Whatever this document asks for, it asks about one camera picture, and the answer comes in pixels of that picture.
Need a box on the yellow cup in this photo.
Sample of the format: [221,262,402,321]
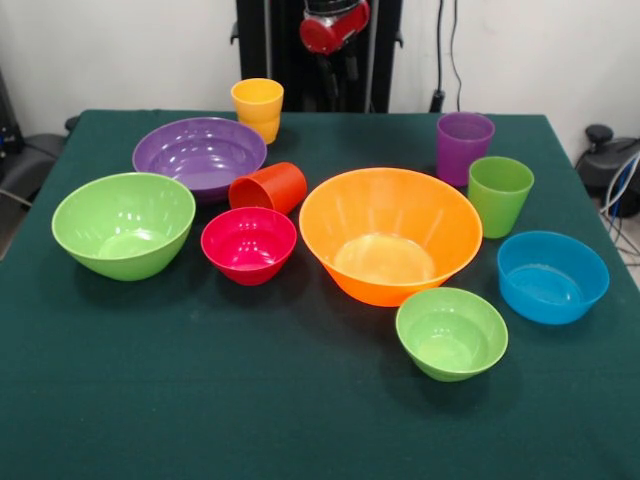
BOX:
[230,78,286,124]
[238,113,282,146]

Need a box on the black stand frame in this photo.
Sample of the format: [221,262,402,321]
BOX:
[0,67,24,161]

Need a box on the blue bowl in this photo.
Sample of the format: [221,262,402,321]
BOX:
[496,230,611,327]

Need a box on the floor cable bundle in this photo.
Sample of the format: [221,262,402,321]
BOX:
[597,149,640,266]

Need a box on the purple cup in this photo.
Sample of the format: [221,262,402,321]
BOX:
[435,111,496,187]

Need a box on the large green bowl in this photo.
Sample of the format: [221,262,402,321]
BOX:
[51,172,197,282]

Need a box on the pink bowl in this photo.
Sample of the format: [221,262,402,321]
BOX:
[200,206,299,287]

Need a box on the small green bowl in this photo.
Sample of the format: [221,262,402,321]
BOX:
[395,286,510,383]

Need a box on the large orange bowl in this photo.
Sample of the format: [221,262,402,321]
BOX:
[298,167,484,308]

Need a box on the black wall cable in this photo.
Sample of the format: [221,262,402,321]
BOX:
[428,0,464,114]

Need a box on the purple bowl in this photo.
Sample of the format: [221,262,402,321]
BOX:
[131,116,268,205]

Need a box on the orange cup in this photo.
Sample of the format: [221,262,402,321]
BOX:
[228,161,309,217]

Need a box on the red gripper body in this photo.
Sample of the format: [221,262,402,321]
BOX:
[299,0,372,56]

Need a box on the green cup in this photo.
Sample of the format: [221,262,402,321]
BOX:
[467,155,536,240]

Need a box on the dark green tablecloth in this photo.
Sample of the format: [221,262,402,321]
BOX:
[0,109,640,480]

